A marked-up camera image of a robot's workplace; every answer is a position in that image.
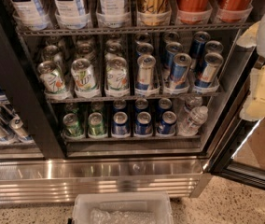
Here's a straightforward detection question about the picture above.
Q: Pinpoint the front middle blue can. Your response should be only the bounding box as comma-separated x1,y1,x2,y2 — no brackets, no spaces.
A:
134,111,153,135

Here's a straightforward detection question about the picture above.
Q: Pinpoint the right silver can behind glass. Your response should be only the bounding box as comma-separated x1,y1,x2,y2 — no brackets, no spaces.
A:
9,117,34,143

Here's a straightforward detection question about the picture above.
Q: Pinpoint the front left energy can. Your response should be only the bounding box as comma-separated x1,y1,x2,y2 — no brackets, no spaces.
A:
134,54,160,96

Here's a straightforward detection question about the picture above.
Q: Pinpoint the energy can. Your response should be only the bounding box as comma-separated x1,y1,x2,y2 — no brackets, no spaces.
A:
190,52,224,93
134,54,160,96
162,53,192,94

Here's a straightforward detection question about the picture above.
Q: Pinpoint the left red cola bottle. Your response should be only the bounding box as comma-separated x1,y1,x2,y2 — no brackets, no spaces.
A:
176,0,209,24

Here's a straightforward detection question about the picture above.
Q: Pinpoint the yellow foam gripper pad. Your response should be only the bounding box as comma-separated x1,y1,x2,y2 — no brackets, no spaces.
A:
240,65,265,121

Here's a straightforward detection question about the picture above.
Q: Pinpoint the front middle 7up can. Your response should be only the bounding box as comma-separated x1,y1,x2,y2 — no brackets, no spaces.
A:
71,58,101,98

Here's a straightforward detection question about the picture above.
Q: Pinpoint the red cola bottle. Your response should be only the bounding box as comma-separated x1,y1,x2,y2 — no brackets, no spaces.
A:
176,0,209,24
215,0,252,23

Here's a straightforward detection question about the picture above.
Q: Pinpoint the front right blue can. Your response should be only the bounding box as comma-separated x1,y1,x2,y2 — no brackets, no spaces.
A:
157,111,176,134

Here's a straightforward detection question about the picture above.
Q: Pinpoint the right red cola bottle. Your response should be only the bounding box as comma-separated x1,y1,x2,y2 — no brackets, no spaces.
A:
215,0,252,23

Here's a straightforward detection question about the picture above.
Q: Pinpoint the clear water bottle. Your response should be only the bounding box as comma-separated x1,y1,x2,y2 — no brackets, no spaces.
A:
179,96,202,117
179,105,208,136

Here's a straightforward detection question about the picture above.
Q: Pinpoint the left white tea bottle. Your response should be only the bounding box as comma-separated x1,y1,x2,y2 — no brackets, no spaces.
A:
10,0,49,31

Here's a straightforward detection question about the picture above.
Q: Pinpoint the bubble wrap sheet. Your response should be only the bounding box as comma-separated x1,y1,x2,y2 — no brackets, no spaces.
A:
90,209,156,224

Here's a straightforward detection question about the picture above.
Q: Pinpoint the gold drink bottle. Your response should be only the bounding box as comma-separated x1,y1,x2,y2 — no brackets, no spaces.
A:
137,0,172,26

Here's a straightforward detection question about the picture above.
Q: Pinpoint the front right energy can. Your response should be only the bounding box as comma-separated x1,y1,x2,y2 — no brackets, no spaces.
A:
190,52,224,93

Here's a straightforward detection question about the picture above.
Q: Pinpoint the white plastic bin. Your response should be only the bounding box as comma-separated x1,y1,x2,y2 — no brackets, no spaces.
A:
72,191,174,224

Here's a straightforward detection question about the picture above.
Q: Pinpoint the middle white tea bottle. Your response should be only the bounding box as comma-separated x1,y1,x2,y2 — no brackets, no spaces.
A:
54,0,90,30

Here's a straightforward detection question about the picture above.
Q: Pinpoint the front left blue can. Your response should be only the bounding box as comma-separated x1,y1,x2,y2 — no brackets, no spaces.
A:
112,112,130,138

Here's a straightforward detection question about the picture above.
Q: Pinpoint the steel fridge base grille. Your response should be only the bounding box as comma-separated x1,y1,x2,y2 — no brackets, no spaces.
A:
0,159,211,204

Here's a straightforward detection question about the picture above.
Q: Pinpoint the front right 7up can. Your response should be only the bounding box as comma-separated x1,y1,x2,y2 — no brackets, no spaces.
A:
105,57,130,97

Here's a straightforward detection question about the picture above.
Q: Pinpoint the clear front water bottle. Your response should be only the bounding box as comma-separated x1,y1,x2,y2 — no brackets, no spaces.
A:
179,105,208,136

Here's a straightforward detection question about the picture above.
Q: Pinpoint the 7up can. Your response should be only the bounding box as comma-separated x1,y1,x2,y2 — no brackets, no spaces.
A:
105,57,130,97
37,61,72,100
71,58,101,98

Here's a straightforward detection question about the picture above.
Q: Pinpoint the black fridge centre post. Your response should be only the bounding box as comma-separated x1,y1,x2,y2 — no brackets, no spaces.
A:
0,0,66,159

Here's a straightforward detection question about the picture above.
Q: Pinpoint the green can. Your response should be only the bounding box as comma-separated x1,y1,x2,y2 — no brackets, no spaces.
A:
63,113,85,139
88,112,107,138

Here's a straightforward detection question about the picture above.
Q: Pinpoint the white tea bottle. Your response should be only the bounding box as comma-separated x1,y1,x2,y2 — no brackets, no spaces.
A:
10,0,49,31
54,0,90,30
96,0,130,28

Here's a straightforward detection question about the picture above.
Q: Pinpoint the clear rear water bottle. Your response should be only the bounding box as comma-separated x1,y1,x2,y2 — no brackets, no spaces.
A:
179,96,202,117

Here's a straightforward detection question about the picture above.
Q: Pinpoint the glass fridge door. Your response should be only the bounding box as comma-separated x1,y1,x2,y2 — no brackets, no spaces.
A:
205,56,265,196

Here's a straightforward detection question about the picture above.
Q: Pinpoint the middle wire shelf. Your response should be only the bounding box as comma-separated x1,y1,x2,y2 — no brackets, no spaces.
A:
47,91,223,104

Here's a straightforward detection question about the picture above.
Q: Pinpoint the front middle energy can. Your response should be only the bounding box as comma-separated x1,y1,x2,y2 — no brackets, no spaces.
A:
162,53,192,94

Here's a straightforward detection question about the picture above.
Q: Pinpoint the right white tea bottle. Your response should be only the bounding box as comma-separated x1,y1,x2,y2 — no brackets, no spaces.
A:
96,0,130,28

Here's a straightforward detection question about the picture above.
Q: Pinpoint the front left green can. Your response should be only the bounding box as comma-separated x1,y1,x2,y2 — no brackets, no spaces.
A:
63,113,85,139

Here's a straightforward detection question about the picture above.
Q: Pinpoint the upper wire shelf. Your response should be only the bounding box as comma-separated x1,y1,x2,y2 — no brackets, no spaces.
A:
16,22,253,36

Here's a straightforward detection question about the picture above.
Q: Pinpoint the front left 7up can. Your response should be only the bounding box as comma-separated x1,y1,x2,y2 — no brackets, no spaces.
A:
37,61,72,100

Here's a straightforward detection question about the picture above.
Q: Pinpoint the wire shelf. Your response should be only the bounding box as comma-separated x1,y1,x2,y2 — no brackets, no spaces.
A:
16,22,253,36
63,134,201,143
47,91,223,104

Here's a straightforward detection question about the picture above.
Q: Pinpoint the front right green can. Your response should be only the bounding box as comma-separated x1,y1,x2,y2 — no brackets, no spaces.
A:
88,112,107,138

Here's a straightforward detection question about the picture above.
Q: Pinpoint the bottom wire shelf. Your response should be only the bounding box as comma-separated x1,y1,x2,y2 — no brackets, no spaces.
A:
63,134,201,143

